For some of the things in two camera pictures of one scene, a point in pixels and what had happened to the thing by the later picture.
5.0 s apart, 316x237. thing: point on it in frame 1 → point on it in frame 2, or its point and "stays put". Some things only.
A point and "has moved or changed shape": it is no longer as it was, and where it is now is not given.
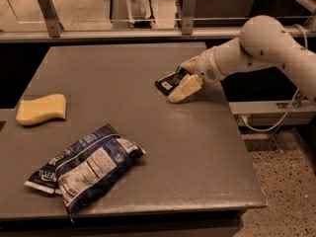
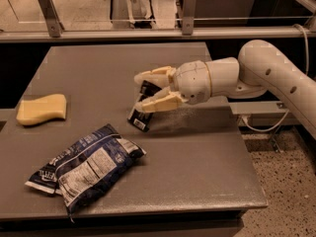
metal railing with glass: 145,13 stays put
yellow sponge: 42,109 stays put
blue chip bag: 88,169 stays put
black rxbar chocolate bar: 168,82 has moved or changed shape
